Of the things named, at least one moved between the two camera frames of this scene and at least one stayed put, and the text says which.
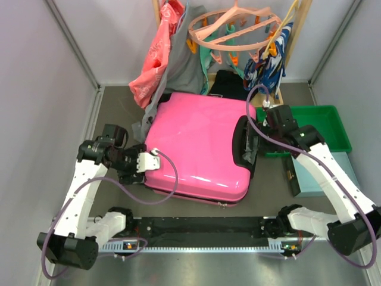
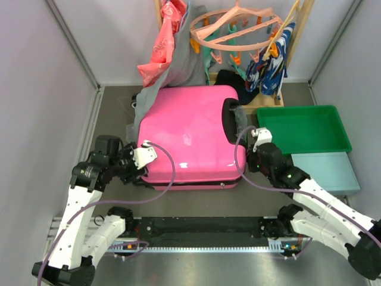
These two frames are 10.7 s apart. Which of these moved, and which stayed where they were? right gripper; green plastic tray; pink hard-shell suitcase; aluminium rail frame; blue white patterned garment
Moved: pink hard-shell suitcase; right gripper
Stayed: green plastic tray; aluminium rail frame; blue white patterned garment
